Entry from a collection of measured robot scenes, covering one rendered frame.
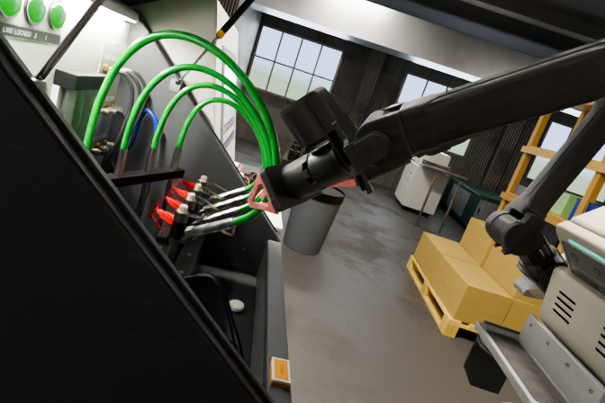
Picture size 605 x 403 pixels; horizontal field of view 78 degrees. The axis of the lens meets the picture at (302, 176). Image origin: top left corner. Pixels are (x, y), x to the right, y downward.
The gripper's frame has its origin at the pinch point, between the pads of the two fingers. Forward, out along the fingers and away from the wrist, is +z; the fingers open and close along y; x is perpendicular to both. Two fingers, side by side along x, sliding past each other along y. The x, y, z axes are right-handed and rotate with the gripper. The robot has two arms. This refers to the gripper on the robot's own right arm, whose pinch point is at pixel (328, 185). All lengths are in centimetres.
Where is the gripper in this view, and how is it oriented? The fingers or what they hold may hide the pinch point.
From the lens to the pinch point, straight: 88.8
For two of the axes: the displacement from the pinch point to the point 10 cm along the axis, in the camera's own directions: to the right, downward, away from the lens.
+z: -8.9, 4.1, 2.0
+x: -1.5, 1.7, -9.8
